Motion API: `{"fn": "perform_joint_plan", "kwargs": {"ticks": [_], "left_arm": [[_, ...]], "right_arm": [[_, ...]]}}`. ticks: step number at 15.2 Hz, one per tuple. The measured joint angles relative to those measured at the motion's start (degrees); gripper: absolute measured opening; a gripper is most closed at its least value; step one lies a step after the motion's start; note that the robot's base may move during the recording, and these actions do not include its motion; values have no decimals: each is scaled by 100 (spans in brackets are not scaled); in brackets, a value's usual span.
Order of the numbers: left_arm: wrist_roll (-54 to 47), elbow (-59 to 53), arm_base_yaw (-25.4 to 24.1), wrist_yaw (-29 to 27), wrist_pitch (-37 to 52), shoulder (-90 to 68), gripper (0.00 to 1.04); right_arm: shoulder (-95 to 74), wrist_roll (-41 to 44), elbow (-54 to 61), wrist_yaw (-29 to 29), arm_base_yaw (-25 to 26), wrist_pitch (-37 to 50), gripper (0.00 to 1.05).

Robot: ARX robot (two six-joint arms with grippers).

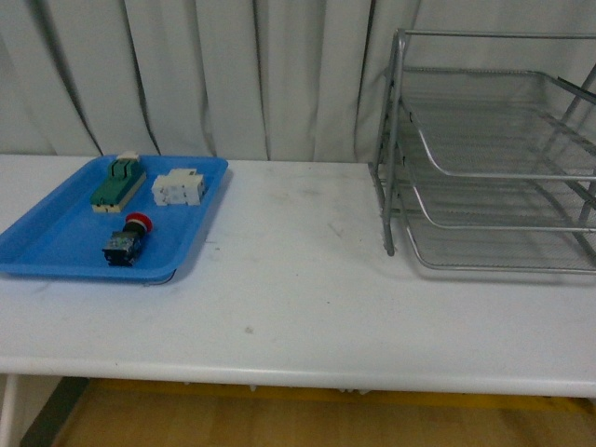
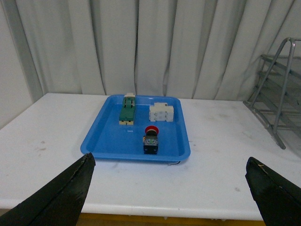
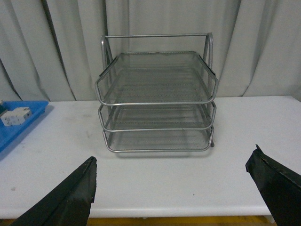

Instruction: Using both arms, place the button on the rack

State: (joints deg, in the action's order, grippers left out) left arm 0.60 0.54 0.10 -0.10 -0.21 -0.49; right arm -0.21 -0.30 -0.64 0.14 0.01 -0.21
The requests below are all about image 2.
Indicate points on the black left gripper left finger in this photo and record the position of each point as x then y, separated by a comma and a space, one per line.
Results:
59, 202

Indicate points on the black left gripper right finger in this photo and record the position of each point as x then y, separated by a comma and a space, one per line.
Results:
278, 199

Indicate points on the red emergency stop button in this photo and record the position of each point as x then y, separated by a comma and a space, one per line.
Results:
150, 140

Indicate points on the blue plastic tray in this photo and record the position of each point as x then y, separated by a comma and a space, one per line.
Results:
107, 139

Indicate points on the white circuit breaker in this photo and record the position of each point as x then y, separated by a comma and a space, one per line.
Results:
161, 112

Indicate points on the white curtain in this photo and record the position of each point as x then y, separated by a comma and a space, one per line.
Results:
195, 49

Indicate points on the grey metal wire rack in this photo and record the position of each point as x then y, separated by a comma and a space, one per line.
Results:
277, 96

